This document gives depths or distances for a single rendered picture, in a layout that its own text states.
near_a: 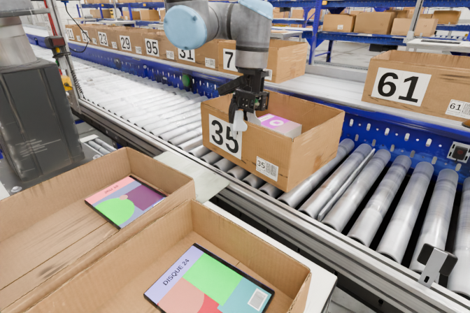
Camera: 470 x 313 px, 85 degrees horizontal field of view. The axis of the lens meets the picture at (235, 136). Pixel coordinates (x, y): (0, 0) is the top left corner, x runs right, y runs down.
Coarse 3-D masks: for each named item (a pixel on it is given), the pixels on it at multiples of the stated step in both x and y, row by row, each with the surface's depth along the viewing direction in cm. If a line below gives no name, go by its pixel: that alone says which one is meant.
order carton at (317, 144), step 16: (224, 96) 97; (272, 96) 103; (288, 96) 97; (208, 112) 88; (224, 112) 81; (256, 112) 112; (272, 112) 105; (288, 112) 99; (304, 112) 94; (320, 112) 89; (336, 112) 85; (208, 128) 91; (256, 128) 73; (304, 128) 96; (320, 128) 73; (336, 128) 82; (208, 144) 94; (256, 144) 75; (272, 144) 70; (288, 144) 66; (304, 144) 70; (320, 144) 77; (336, 144) 86; (240, 160) 83; (256, 160) 77; (272, 160) 72; (288, 160) 68; (304, 160) 73; (320, 160) 81; (288, 176) 70; (304, 176) 77
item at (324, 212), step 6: (372, 150) 95; (366, 156) 91; (372, 156) 96; (366, 162) 91; (360, 168) 86; (354, 174) 81; (348, 180) 78; (342, 186) 76; (348, 186) 80; (342, 192) 76; (336, 198) 73; (330, 204) 69; (324, 210) 67; (318, 216) 66; (324, 216) 68
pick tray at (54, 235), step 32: (96, 160) 70; (128, 160) 78; (32, 192) 59; (64, 192) 65; (96, 192) 71; (192, 192) 62; (0, 224) 56; (32, 224) 61; (64, 224) 61; (96, 224) 60; (128, 224) 49; (0, 256) 53; (32, 256) 53; (64, 256) 53; (96, 256) 44; (0, 288) 47; (32, 288) 47
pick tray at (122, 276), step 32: (160, 224) 50; (192, 224) 59; (224, 224) 51; (128, 256) 46; (160, 256) 53; (224, 256) 53; (256, 256) 48; (288, 256) 42; (64, 288) 38; (96, 288) 43; (128, 288) 47; (288, 288) 45
